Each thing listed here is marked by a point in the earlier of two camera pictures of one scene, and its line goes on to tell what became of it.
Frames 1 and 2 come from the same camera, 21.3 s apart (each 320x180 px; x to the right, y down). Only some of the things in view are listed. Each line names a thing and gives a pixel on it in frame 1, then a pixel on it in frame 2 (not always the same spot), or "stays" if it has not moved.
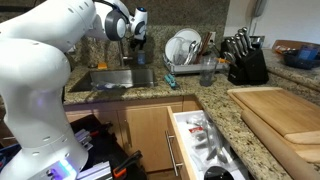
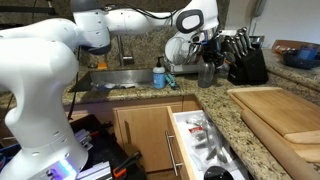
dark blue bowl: (306, 56) stays
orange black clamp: (121, 170) stays
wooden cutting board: (294, 118) stays
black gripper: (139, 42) → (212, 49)
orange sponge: (102, 65) stays
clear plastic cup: (207, 69) stays
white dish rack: (195, 68) → (191, 65)
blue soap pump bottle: (141, 57) → (159, 77)
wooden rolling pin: (293, 160) stays
